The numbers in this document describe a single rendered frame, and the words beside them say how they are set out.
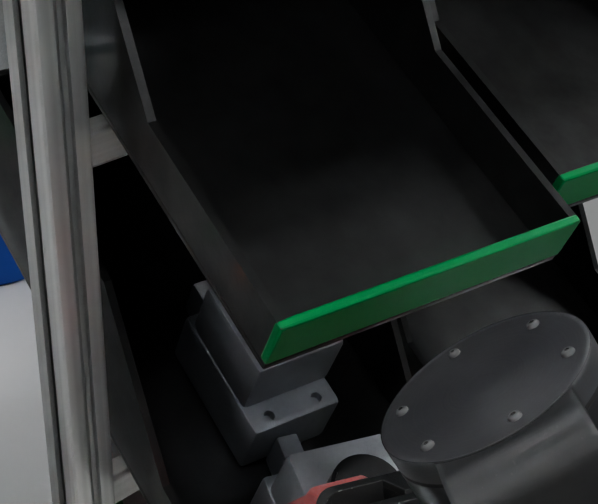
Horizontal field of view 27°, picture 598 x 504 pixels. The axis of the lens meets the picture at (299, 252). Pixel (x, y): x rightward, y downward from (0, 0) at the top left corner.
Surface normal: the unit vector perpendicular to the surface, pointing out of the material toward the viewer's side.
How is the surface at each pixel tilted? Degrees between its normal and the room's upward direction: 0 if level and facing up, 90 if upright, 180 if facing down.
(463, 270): 115
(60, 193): 90
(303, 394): 25
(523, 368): 34
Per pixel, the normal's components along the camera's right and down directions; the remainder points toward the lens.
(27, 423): 0.02, -0.86
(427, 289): 0.51, 0.75
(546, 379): -0.52, -0.80
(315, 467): 0.26, -0.60
